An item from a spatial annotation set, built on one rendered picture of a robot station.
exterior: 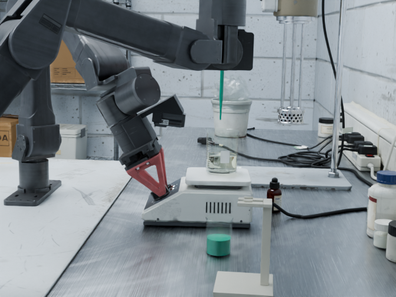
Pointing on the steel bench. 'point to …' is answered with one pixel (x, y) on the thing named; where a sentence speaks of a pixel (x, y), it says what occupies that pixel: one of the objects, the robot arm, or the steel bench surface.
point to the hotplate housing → (200, 206)
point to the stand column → (338, 90)
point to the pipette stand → (230, 289)
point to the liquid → (221, 91)
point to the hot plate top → (198, 177)
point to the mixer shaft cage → (290, 116)
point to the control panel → (166, 195)
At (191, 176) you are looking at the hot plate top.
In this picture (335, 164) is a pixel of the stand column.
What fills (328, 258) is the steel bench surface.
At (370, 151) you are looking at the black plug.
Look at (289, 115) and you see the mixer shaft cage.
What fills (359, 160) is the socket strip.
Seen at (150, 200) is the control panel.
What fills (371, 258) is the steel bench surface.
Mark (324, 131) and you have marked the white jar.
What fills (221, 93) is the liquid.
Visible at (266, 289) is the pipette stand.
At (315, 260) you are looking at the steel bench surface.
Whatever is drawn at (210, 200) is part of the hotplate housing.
